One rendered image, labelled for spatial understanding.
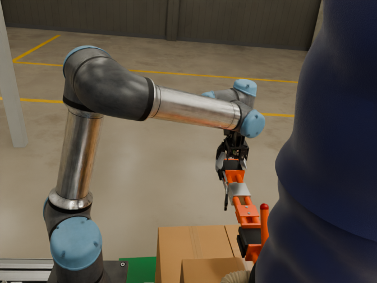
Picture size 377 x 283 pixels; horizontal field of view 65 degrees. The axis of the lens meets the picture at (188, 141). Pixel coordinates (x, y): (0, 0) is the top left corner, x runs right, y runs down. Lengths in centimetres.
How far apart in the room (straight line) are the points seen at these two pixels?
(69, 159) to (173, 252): 103
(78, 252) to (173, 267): 92
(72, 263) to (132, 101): 41
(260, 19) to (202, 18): 181
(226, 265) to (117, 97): 62
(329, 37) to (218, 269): 77
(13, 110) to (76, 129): 287
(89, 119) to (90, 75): 15
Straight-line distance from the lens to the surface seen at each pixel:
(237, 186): 105
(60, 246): 79
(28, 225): 276
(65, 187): 84
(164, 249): 171
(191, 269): 97
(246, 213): 96
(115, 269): 101
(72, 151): 78
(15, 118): 366
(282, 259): 52
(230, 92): 94
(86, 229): 81
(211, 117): 73
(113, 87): 60
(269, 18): 1043
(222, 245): 177
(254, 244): 85
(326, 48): 38
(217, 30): 1011
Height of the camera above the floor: 184
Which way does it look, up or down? 29 degrees down
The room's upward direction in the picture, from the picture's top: 6 degrees clockwise
